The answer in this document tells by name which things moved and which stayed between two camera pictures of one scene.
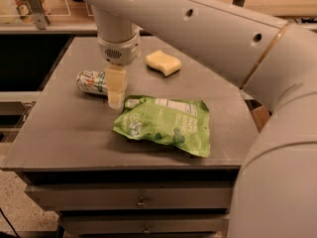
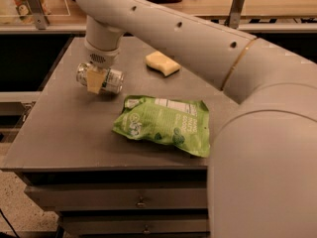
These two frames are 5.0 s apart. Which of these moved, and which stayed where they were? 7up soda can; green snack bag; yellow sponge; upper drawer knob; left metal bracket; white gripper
Moved: white gripper; 7up soda can
Stayed: upper drawer knob; green snack bag; left metal bracket; yellow sponge
